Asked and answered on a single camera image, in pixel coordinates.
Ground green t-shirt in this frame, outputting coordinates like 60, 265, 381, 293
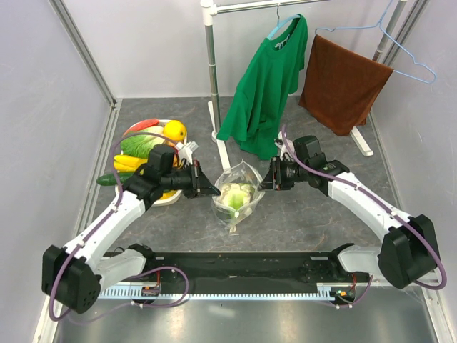
216, 14, 308, 160

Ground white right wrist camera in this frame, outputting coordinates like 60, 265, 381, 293
275, 139, 288, 159

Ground red chili pepper toy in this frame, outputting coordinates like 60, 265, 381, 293
123, 118, 160, 136

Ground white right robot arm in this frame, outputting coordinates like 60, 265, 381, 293
260, 134, 447, 289

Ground light blue shirt hanger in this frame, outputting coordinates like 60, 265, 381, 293
267, 2, 301, 40

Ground green cabbage toy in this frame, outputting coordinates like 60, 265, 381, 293
121, 135, 165, 159

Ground white perforated fruit basket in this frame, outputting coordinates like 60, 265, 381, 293
122, 119, 182, 207

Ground yellow lemon toy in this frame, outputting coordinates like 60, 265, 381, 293
163, 120, 187, 142

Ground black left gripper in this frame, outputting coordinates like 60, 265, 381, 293
161, 160, 221, 199

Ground blue wire hanger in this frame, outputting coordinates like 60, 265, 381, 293
314, 1, 437, 84

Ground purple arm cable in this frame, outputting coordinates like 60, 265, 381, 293
48, 131, 191, 324
280, 124, 447, 309

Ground brown towel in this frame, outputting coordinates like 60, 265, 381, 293
299, 35, 393, 136

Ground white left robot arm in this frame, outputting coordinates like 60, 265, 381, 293
41, 141, 220, 314

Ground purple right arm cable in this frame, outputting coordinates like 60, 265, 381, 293
280, 124, 447, 309

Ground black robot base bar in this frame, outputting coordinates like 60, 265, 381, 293
139, 247, 369, 293

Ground yellow banana toy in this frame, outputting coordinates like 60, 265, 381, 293
114, 154, 147, 172

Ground white slotted cable duct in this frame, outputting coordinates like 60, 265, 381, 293
99, 283, 335, 301

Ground green cucumber toy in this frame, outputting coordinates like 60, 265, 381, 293
96, 171, 134, 187

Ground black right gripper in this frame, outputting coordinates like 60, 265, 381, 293
257, 156, 309, 191

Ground white clothes rack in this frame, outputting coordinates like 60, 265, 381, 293
199, 0, 431, 175

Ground clear polka dot zip bag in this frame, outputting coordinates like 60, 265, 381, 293
211, 161, 265, 235

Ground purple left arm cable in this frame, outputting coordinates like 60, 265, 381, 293
48, 131, 191, 324

